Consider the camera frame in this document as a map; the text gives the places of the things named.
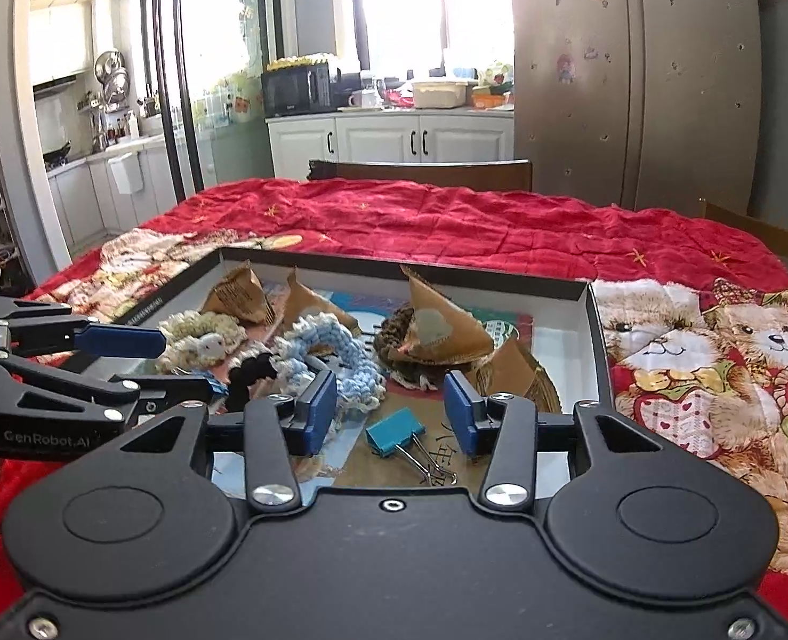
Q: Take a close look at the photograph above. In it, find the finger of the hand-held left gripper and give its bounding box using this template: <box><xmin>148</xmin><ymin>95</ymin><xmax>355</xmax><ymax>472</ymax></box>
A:
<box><xmin>0</xmin><ymin>352</ymin><xmax>212</xmax><ymax>426</ymax></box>
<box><xmin>0</xmin><ymin>294</ymin><xmax>168</xmax><ymax>359</ymax></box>

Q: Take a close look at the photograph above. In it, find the brown pyramid packet grey patch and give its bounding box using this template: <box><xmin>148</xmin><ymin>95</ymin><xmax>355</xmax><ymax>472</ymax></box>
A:
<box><xmin>399</xmin><ymin>265</ymin><xmax>495</xmax><ymax>364</ymax></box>

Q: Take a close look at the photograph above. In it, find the window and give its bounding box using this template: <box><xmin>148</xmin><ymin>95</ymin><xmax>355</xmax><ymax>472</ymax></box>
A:
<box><xmin>354</xmin><ymin>0</ymin><xmax>515</xmax><ymax>77</ymax></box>

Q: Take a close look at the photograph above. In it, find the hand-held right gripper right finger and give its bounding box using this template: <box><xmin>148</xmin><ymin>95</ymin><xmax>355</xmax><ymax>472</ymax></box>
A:
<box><xmin>442</xmin><ymin>371</ymin><xmax>665</xmax><ymax>511</ymax></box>

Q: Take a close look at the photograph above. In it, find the black shallow box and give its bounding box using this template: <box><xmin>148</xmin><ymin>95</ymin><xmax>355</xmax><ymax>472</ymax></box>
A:
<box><xmin>110</xmin><ymin>245</ymin><xmax>614</xmax><ymax>501</ymax></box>

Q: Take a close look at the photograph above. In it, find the black microwave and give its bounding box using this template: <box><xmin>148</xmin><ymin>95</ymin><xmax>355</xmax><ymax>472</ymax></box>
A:
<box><xmin>261</xmin><ymin>61</ymin><xmax>342</xmax><ymax>117</ymax></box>

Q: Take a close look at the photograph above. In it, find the white kitchen cabinet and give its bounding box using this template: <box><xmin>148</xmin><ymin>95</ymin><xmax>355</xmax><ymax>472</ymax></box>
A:
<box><xmin>265</xmin><ymin>110</ymin><xmax>516</xmax><ymax>182</ymax></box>

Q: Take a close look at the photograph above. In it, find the silver refrigerator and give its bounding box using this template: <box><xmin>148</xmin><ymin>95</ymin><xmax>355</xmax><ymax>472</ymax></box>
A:
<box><xmin>510</xmin><ymin>0</ymin><xmax>765</xmax><ymax>214</ymax></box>

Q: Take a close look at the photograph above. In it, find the black and white crochet scrunchie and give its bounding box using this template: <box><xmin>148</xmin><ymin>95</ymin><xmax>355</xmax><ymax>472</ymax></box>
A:
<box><xmin>224</xmin><ymin>340</ymin><xmax>288</xmax><ymax>412</ymax></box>

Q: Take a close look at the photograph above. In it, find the brown crochet scrunchie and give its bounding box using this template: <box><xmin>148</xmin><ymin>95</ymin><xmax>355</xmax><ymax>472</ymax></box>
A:
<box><xmin>373</xmin><ymin>303</ymin><xmax>448</xmax><ymax>391</ymax></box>

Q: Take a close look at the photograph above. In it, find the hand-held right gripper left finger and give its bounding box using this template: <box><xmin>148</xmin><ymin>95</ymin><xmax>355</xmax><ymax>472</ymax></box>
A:
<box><xmin>117</xmin><ymin>369</ymin><xmax>339</xmax><ymax>513</ymax></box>

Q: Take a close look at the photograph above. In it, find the red printed blanket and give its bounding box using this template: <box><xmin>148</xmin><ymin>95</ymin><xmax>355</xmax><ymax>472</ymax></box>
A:
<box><xmin>0</xmin><ymin>177</ymin><xmax>788</xmax><ymax>628</ymax></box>

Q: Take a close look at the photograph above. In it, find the teal binder clip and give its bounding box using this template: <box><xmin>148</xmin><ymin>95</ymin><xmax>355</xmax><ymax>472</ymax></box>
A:
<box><xmin>365</xmin><ymin>406</ymin><xmax>458</xmax><ymax>486</ymax></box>

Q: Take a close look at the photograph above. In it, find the brown pyramid packet text print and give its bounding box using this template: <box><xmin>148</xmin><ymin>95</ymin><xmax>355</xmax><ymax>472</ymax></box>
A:
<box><xmin>200</xmin><ymin>263</ymin><xmax>278</xmax><ymax>327</ymax></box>

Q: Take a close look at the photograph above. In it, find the cream crochet scrunchie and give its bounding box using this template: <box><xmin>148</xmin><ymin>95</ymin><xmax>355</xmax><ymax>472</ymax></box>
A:
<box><xmin>157</xmin><ymin>310</ymin><xmax>248</xmax><ymax>351</ymax></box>

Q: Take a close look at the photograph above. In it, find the cream plastic basin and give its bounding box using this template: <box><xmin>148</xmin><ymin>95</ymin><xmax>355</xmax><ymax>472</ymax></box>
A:
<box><xmin>411</xmin><ymin>80</ymin><xmax>476</xmax><ymax>109</ymax></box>

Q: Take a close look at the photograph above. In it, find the light blue crochet scrunchie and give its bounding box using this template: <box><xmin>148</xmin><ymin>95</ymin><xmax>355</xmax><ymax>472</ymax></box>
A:
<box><xmin>270</xmin><ymin>313</ymin><xmax>387</xmax><ymax>414</ymax></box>

